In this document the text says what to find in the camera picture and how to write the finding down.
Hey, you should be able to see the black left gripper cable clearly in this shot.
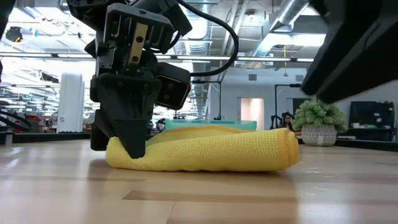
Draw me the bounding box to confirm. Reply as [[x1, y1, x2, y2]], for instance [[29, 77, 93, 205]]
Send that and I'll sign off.
[[174, 0, 239, 78]]

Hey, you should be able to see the black ceiling device yellow cable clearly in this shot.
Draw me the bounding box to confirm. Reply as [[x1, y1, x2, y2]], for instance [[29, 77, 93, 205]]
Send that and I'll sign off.
[[5, 26, 23, 43]]

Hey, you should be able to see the teal plastic basket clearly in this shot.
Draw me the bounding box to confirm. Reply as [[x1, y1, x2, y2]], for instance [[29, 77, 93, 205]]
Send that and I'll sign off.
[[164, 119, 258, 131]]

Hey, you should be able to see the yellow microfiber towel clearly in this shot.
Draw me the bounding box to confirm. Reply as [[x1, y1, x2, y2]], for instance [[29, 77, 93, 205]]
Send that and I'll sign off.
[[105, 125, 300, 172]]

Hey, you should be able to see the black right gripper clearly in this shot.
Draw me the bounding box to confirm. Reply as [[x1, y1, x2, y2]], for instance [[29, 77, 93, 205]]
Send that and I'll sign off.
[[300, 0, 398, 105]]

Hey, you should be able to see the silver ceiling air duct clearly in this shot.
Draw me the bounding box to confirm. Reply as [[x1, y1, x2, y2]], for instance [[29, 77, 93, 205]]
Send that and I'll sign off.
[[183, 2, 210, 118], [248, 0, 313, 58]]

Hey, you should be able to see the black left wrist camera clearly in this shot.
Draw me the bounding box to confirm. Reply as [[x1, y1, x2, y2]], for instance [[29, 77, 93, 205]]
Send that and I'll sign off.
[[154, 62, 192, 111]]

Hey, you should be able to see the white building pillar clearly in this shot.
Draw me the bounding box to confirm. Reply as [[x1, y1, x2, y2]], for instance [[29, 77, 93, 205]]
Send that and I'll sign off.
[[57, 73, 85, 134]]

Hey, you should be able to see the green plant in white pot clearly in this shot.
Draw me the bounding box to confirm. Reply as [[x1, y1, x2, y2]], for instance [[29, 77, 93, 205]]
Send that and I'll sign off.
[[292, 99, 348, 147]]

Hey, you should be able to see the black background cabinet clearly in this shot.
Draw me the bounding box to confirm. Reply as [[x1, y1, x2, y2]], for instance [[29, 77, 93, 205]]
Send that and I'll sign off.
[[348, 101, 396, 142]]

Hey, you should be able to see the person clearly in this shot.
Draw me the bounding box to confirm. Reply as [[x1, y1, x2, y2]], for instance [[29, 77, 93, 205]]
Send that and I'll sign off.
[[280, 111, 295, 132]]

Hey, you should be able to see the black background frame stand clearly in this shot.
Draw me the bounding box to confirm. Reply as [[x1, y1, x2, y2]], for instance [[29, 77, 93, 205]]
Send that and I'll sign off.
[[274, 83, 302, 128], [190, 80, 222, 121]]

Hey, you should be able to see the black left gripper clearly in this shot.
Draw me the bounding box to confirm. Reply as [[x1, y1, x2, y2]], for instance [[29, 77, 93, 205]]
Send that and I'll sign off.
[[85, 2, 175, 159]]

